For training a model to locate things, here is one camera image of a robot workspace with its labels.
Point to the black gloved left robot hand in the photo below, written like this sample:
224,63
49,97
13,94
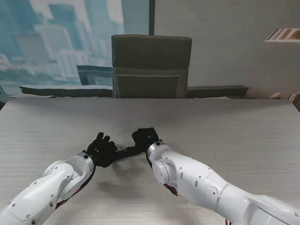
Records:
103,150

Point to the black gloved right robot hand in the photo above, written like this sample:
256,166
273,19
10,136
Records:
145,138

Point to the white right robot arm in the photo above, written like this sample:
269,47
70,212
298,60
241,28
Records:
199,180

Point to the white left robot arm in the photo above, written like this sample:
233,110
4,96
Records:
47,187

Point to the long dark foam board stack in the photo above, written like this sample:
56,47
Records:
65,91

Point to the dark grey office chair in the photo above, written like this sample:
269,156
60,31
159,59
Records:
150,61

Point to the short dark foam board stack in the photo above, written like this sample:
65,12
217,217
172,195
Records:
218,92

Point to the wooden striped furniture edge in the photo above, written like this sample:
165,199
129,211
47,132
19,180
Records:
295,99

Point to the dark window frame post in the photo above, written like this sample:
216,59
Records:
152,16

